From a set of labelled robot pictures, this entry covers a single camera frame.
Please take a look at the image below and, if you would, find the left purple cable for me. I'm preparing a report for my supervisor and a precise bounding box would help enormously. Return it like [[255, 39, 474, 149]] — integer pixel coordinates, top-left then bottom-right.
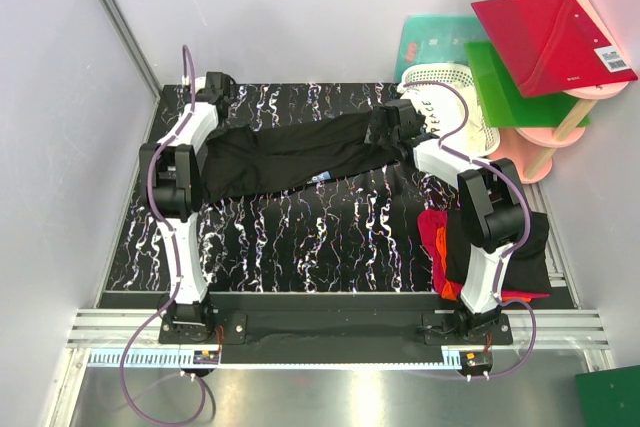
[[119, 44, 216, 421]]

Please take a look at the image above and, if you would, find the left corner aluminium post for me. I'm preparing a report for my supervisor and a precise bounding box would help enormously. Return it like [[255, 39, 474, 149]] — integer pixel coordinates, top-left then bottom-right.
[[99, 0, 162, 98]]

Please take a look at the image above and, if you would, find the orange t shirt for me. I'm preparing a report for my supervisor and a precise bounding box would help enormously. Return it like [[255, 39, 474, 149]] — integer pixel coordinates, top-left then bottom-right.
[[433, 227, 462, 301]]

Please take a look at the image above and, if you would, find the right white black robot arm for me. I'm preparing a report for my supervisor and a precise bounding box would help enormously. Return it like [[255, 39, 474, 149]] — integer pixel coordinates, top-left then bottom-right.
[[365, 99, 531, 344]]

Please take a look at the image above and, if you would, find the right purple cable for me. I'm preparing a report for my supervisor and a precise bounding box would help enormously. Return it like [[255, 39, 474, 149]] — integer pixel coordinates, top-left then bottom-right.
[[399, 80, 539, 382]]

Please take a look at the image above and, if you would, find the white plastic laundry basket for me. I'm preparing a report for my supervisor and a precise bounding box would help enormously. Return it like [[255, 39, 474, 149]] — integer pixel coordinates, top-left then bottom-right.
[[398, 61, 501, 158]]

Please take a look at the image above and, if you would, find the teal plastic board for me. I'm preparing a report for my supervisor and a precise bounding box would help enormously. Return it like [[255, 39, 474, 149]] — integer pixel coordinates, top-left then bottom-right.
[[394, 15, 489, 82]]

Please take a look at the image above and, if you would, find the dark green board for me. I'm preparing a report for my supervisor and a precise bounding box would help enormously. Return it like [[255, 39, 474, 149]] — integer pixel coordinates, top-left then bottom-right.
[[575, 366, 640, 427]]

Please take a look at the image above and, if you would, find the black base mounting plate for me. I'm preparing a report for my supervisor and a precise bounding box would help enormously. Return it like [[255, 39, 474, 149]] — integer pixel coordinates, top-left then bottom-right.
[[159, 293, 484, 368]]

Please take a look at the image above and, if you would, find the red plastic sheet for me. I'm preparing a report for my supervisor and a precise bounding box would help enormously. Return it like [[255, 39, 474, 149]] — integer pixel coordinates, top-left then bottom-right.
[[472, 0, 638, 97]]

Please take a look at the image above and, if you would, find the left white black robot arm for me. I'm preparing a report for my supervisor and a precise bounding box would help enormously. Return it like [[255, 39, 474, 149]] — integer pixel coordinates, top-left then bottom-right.
[[139, 72, 236, 343]]

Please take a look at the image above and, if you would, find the purple cable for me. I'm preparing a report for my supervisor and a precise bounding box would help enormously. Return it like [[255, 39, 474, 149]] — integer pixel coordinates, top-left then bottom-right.
[[399, 80, 539, 382], [119, 44, 216, 421]]

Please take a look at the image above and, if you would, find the green plastic sheet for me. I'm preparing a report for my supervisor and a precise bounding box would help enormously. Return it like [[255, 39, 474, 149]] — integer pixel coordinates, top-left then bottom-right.
[[464, 41, 578, 128]]

